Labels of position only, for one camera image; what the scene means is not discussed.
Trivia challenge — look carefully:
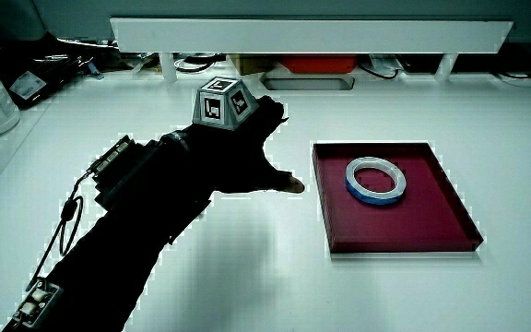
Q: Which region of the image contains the person's left hand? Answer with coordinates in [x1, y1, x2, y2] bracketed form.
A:
[172, 77, 306, 196]

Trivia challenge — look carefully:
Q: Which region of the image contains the blue tape roll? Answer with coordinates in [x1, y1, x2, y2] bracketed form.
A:
[344, 156, 407, 207]

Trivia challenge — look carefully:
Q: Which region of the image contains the person's left forearm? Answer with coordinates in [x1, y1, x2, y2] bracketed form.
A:
[1, 133, 212, 332]

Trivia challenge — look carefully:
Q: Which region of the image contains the brown cardboard box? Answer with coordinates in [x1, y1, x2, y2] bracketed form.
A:
[229, 53, 286, 77]

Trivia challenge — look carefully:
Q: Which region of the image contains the orange box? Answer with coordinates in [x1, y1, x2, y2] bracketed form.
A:
[278, 54, 358, 75]

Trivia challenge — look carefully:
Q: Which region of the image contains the white monitor riser shelf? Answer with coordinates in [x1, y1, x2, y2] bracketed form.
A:
[110, 17, 514, 84]

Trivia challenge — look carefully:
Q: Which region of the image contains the dark red square tray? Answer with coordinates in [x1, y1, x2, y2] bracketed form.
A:
[312, 141, 485, 255]

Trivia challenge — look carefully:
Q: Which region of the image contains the black device with white label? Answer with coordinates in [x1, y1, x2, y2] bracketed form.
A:
[0, 53, 92, 110]

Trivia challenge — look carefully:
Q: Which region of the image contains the grey connector board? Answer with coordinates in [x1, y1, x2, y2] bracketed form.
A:
[10, 279, 64, 329]

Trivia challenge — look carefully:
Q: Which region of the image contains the black coiled cable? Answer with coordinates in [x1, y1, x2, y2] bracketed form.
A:
[173, 53, 226, 74]

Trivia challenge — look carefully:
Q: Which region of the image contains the black looped cable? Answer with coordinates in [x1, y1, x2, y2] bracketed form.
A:
[25, 171, 96, 292]

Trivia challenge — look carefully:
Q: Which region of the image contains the black background cable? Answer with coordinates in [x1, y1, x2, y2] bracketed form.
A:
[357, 62, 400, 81]

